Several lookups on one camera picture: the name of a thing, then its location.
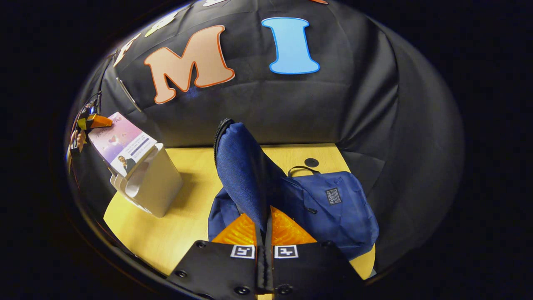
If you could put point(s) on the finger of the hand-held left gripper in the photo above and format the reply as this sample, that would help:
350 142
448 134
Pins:
98 121

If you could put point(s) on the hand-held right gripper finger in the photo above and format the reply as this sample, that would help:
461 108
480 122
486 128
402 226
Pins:
270 266
260 266

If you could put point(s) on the pink cover book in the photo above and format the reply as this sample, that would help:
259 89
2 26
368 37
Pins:
120 141

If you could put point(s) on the blue schoolbag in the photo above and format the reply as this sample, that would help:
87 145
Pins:
333 208

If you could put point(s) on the white bookshelf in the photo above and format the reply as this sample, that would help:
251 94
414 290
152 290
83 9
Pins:
160 187

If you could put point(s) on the black round table grommet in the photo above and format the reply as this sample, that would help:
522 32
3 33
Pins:
311 162

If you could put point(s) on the black backdrop cloth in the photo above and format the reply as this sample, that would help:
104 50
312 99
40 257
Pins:
291 108

